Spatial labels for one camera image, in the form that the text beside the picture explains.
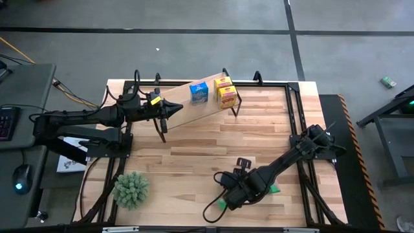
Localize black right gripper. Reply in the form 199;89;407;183
219;157;252;192

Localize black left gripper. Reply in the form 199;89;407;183
138;91;184;118

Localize blue Rice Krispies cereal box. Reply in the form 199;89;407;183
189;81;210;106

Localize yellow Corn Pops cereal box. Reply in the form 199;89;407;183
218;85;239;110
213;76;234;102

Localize wooden shelf black metal legs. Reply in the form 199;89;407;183
129;67;243;144

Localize green artificial plant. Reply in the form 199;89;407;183
112;171;151;210

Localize black hazard-striped floor mat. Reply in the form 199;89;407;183
318;93;386;231

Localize white cardboard box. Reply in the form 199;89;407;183
56;137;91;173

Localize grey desk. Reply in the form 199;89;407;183
0;63;56;229

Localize black metal stand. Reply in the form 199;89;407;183
355;84;414;189

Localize black backlit keyboard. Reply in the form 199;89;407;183
0;106;21;142

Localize black computer mouse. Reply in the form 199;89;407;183
12;164;33;195

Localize small green packet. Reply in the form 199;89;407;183
380;76;398;89

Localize person's shoe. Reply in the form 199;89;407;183
397;216;414;232

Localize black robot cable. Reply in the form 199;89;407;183
202;189;229;224

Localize black metal table frame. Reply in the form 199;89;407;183
72;67;349;233

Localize white metal bracket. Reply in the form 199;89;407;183
102;226;140;233
283;227;320;233

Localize yellow cable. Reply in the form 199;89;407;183
0;36;98;109

